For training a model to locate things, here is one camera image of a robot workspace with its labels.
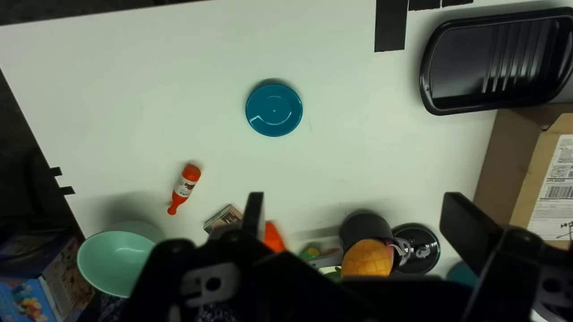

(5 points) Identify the small chocolate box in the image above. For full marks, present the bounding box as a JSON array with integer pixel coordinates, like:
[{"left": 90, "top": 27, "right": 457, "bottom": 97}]
[{"left": 205, "top": 204, "right": 244, "bottom": 235}]

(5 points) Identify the black pot lid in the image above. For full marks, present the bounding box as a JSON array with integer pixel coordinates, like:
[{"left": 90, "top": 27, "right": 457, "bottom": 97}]
[{"left": 393, "top": 224, "right": 441, "bottom": 276}]

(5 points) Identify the mint green bowl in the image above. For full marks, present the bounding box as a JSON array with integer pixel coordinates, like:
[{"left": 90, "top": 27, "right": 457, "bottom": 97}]
[{"left": 78, "top": 231, "right": 155, "bottom": 299}]

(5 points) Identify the orange and white bottle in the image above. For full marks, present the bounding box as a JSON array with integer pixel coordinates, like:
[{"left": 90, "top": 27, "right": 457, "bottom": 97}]
[{"left": 167, "top": 163, "right": 203, "bottom": 215}]

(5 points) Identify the teal cooking pot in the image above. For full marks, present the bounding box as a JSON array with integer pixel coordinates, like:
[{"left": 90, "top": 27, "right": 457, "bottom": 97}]
[{"left": 447, "top": 261, "right": 479, "bottom": 288}]

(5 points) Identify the black mug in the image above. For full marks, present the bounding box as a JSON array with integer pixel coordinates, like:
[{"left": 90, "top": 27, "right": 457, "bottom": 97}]
[{"left": 339, "top": 210, "right": 393, "bottom": 251}]

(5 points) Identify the yellow toy pineapple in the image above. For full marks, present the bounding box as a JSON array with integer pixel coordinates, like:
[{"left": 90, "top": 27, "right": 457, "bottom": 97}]
[{"left": 343, "top": 240, "right": 395, "bottom": 277}]

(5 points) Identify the teal round plate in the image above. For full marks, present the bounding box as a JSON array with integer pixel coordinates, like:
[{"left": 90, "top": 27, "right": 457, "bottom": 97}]
[{"left": 244, "top": 79, "right": 305, "bottom": 138}]

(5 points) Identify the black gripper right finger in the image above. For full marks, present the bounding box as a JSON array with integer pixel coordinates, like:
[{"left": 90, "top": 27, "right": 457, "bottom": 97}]
[{"left": 440, "top": 192, "right": 504, "bottom": 261}]

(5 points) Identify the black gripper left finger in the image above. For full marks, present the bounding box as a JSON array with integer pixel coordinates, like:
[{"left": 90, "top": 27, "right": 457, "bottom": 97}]
[{"left": 243, "top": 192, "right": 264, "bottom": 238}]

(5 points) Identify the black dish rack tray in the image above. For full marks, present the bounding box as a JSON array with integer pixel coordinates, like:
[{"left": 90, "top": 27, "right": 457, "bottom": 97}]
[{"left": 420, "top": 7, "right": 573, "bottom": 116}]

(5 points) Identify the green toy cup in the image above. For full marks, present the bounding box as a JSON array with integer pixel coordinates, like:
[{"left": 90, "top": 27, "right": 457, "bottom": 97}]
[{"left": 300, "top": 242, "right": 325, "bottom": 263}]

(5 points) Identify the orange L-shaped block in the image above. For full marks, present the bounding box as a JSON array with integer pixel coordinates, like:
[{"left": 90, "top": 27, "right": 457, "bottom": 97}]
[{"left": 264, "top": 222, "right": 287, "bottom": 252}]

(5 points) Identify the brown cardboard box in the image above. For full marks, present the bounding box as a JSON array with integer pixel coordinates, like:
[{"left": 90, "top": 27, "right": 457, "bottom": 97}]
[{"left": 474, "top": 104, "right": 573, "bottom": 249}]

